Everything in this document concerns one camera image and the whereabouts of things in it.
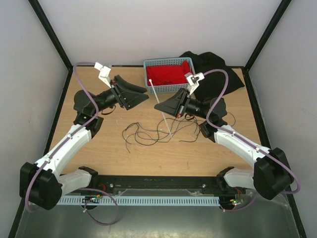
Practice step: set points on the grey slotted cable duct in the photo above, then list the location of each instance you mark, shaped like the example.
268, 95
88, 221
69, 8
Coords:
140, 201

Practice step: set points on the blue perforated plastic basket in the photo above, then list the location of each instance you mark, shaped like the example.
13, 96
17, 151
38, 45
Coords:
167, 61

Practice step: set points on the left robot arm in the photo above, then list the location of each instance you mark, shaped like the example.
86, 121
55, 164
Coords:
85, 126

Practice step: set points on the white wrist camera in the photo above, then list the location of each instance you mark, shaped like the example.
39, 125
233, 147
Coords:
104, 72
193, 81

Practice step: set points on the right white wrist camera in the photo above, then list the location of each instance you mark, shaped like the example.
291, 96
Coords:
193, 81

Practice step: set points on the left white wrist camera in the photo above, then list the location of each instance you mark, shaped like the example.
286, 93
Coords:
104, 72

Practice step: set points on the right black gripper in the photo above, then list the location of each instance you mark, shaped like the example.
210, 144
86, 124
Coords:
177, 104

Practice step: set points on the black metal frame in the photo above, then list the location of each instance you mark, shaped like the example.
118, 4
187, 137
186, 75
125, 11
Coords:
37, 8

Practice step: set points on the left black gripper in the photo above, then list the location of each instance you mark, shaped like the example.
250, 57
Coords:
127, 98

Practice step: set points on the black cloth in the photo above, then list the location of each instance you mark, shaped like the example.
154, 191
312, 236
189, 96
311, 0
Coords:
212, 85

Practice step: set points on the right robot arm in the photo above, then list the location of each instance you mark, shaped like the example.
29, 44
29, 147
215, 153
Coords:
269, 174

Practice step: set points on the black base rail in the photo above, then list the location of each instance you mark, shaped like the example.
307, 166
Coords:
158, 183

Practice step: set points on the red cloth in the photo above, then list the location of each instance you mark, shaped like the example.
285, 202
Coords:
168, 74

